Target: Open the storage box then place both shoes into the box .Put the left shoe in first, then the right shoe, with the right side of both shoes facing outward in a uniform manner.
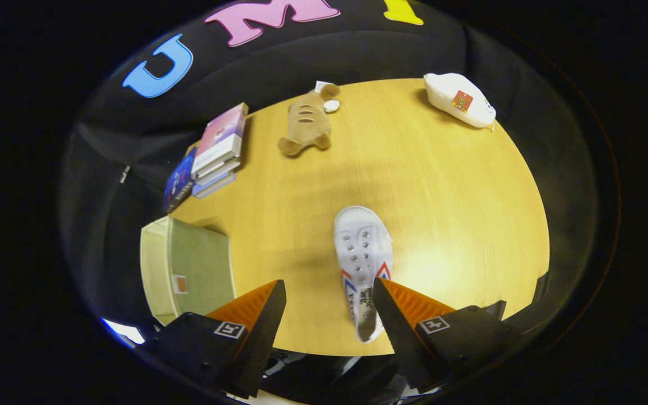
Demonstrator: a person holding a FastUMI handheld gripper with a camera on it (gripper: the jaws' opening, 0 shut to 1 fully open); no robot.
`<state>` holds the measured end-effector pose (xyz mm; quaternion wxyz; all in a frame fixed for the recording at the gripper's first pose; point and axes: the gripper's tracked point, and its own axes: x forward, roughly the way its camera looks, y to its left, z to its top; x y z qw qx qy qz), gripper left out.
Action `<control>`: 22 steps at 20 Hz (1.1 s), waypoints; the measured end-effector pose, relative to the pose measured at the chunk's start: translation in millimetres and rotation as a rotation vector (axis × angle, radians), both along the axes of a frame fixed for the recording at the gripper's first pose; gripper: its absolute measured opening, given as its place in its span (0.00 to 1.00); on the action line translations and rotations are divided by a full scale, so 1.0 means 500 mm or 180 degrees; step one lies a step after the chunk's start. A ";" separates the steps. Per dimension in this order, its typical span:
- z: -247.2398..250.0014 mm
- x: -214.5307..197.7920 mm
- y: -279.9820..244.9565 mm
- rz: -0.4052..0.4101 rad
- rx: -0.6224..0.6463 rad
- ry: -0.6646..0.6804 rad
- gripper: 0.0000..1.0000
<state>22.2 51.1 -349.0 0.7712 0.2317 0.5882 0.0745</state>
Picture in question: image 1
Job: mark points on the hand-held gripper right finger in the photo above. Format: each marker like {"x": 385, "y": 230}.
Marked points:
{"x": 405, "y": 349}

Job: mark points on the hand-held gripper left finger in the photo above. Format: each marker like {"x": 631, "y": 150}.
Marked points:
{"x": 253, "y": 349}

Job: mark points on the green fabric storage box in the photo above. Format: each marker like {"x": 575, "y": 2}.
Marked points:
{"x": 200, "y": 264}

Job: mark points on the white canvas shoe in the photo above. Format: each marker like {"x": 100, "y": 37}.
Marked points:
{"x": 363, "y": 247}

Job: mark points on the computer monitor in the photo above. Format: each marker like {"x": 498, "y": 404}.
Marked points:
{"x": 124, "y": 332}

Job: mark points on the thin white book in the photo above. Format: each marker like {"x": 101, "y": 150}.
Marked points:
{"x": 217, "y": 171}
{"x": 214, "y": 184}

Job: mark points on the dark blue book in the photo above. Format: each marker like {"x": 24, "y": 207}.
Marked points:
{"x": 179, "y": 180}

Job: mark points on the silver clip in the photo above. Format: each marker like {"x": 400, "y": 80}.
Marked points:
{"x": 125, "y": 174}

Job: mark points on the pink cover book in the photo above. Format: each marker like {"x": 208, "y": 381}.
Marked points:
{"x": 223, "y": 132}

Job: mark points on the brown plush toy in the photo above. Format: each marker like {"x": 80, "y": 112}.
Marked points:
{"x": 307, "y": 121}

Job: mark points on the white pouch with red label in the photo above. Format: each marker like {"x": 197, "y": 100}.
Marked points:
{"x": 462, "y": 101}

